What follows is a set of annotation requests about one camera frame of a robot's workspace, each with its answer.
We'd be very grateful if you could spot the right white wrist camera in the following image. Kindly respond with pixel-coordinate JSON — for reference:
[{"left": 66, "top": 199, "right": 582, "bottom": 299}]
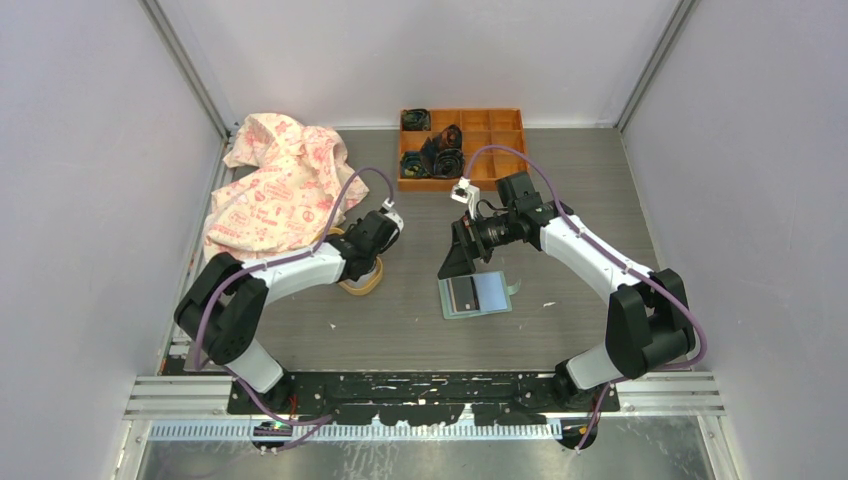
[{"left": 450, "top": 177, "right": 481, "bottom": 219}]

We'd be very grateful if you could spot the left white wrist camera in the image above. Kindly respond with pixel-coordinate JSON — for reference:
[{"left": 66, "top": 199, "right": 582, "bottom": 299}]
[{"left": 379, "top": 199, "right": 405, "bottom": 233}]

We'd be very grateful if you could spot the pink patterned cloth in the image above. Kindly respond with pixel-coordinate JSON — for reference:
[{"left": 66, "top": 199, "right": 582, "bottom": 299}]
[{"left": 203, "top": 113, "right": 369, "bottom": 260}]

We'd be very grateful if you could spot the dark rolled sock middle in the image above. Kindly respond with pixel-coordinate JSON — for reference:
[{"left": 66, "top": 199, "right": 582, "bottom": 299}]
[{"left": 419, "top": 124, "right": 463, "bottom": 158}]

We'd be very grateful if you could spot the light green card holder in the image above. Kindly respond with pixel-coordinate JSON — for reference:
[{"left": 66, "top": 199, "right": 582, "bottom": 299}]
[{"left": 438, "top": 271, "right": 521, "bottom": 320}]

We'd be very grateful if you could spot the dark rolled sock top-left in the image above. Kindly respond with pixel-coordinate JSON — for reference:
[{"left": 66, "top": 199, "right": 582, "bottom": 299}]
[{"left": 400, "top": 108, "right": 431, "bottom": 131}]

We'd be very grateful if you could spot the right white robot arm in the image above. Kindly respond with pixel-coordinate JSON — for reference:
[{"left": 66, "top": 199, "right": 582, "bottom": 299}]
[{"left": 438, "top": 172, "right": 698, "bottom": 411}]

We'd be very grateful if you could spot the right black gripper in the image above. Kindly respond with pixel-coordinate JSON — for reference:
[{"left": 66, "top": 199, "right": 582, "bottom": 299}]
[{"left": 438, "top": 209, "right": 517, "bottom": 280}]

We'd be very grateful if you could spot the dark rolled sock bottom-middle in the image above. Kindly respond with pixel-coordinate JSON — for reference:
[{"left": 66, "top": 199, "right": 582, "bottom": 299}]
[{"left": 431, "top": 148, "right": 465, "bottom": 179}]

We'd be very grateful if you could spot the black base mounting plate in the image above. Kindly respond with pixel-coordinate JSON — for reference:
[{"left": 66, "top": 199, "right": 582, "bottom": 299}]
[{"left": 260, "top": 371, "right": 620, "bottom": 427}]

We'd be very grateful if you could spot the dark credit card in holder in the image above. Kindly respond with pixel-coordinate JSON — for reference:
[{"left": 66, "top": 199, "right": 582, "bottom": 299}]
[{"left": 446, "top": 276, "right": 480, "bottom": 314}]

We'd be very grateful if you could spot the purple cable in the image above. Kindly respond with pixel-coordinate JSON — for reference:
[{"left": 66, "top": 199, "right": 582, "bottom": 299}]
[
  {"left": 192, "top": 166, "right": 396, "bottom": 454},
  {"left": 462, "top": 144, "right": 709, "bottom": 454}
]

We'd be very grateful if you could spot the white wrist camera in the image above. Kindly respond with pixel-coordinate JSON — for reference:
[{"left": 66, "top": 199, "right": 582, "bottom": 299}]
[
  {"left": 450, "top": 177, "right": 481, "bottom": 219},
  {"left": 379, "top": 199, "right": 405, "bottom": 233}
]

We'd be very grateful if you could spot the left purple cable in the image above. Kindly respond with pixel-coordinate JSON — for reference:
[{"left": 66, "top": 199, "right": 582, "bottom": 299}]
[{"left": 192, "top": 166, "right": 396, "bottom": 454}]

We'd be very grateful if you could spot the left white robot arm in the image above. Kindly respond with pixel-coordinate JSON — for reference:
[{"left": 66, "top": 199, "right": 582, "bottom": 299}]
[{"left": 173, "top": 208, "right": 404, "bottom": 413}]

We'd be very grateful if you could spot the dark rolled sock bottom-left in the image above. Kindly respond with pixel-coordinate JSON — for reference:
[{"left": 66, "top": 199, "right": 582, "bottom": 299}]
[{"left": 399, "top": 151, "right": 430, "bottom": 179}]

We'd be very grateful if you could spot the yellow oval tray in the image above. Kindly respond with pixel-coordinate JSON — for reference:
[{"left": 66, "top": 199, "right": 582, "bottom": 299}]
[{"left": 325, "top": 226, "right": 384, "bottom": 296}]

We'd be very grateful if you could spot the orange compartment organizer box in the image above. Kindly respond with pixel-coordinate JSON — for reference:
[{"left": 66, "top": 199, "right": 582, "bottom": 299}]
[{"left": 397, "top": 109, "right": 528, "bottom": 192}]

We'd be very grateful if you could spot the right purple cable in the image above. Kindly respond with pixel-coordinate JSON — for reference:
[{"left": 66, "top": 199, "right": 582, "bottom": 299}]
[{"left": 462, "top": 144, "right": 709, "bottom": 454}]

